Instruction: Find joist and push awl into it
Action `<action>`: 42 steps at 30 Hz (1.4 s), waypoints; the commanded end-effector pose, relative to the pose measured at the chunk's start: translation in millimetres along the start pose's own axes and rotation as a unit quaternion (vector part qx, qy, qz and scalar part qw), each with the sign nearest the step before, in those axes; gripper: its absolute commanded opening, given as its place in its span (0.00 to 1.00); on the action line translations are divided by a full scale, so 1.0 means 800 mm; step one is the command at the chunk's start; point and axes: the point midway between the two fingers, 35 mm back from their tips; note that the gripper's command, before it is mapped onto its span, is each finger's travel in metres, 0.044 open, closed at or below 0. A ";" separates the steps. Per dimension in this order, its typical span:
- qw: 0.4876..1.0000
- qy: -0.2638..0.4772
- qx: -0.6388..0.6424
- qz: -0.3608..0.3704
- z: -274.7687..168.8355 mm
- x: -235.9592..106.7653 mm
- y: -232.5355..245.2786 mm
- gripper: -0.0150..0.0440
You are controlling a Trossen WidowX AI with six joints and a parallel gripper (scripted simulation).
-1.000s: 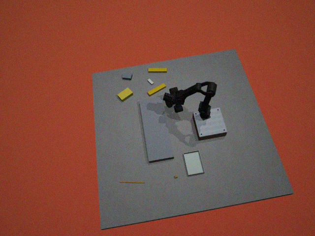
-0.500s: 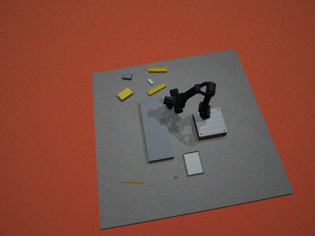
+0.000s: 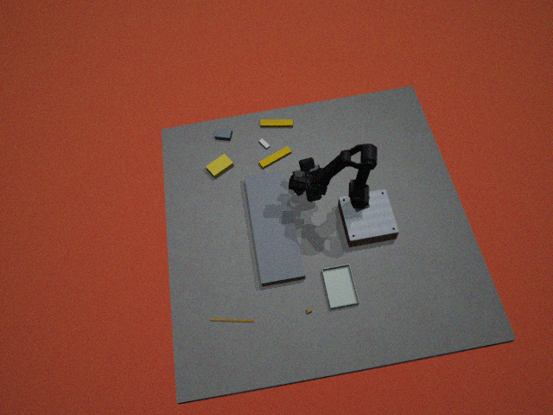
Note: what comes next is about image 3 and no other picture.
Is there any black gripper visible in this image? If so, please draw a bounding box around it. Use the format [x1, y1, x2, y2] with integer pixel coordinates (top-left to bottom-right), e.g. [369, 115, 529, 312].
[299, 157, 321, 201]

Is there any yellow flat block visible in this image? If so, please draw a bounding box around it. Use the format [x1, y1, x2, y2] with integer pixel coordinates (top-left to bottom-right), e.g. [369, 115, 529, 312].
[206, 154, 234, 179]

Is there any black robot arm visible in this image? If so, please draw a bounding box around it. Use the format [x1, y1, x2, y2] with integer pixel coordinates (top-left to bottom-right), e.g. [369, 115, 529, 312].
[289, 144, 378, 212]

